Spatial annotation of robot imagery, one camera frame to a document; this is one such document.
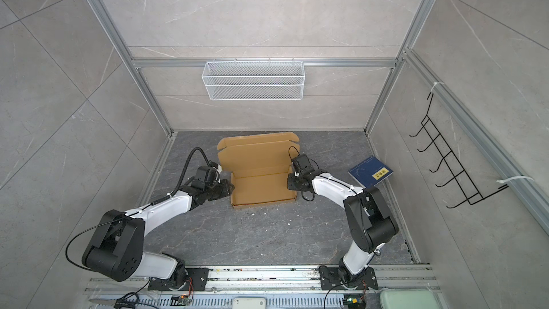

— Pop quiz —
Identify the brown cardboard box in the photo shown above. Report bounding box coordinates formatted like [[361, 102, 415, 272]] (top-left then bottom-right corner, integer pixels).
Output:
[[217, 132, 300, 209]]

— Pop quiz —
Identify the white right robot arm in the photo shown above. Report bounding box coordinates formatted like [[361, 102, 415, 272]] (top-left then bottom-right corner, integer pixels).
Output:
[[287, 154, 399, 283]]

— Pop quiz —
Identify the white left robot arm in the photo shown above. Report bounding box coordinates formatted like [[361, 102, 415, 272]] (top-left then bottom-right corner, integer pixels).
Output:
[[81, 166, 234, 290]]

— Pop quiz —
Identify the green box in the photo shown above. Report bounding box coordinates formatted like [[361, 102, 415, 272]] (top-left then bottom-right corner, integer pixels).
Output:
[[380, 289, 440, 309]]

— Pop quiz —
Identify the blue book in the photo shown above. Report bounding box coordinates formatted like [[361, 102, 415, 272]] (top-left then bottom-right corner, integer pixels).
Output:
[[347, 156, 393, 188]]

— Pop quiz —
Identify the white device bottom edge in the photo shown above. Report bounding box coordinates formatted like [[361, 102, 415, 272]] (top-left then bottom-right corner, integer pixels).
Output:
[[232, 297, 267, 309]]

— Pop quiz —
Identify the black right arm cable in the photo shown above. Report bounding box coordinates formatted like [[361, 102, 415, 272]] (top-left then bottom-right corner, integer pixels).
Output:
[[287, 145, 320, 203]]

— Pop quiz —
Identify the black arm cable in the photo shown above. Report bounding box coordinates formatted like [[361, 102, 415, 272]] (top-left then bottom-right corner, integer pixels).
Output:
[[287, 145, 320, 203], [169, 146, 213, 198]]

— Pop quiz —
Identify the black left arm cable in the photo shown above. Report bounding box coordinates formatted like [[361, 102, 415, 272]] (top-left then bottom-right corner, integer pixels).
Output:
[[169, 146, 213, 198]]

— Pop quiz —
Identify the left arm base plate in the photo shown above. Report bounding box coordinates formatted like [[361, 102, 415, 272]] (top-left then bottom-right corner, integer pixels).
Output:
[[147, 268, 210, 292]]

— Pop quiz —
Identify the white wire mesh basket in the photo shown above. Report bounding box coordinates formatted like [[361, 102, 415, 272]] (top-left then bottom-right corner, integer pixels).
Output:
[[202, 61, 306, 101]]

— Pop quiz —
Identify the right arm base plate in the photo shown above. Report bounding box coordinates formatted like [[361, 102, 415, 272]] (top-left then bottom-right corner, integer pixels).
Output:
[[318, 266, 379, 290]]

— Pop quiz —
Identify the black wire hook rack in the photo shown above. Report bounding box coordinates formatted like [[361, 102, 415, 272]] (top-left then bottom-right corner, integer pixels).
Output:
[[409, 93, 510, 210]]

